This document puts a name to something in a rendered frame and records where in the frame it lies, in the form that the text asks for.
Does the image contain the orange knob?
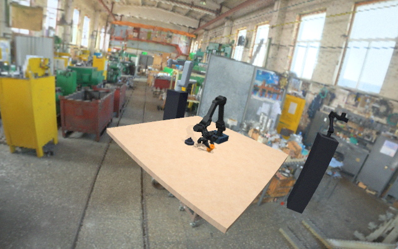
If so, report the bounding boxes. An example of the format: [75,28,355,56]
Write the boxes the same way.
[207,144,215,152]

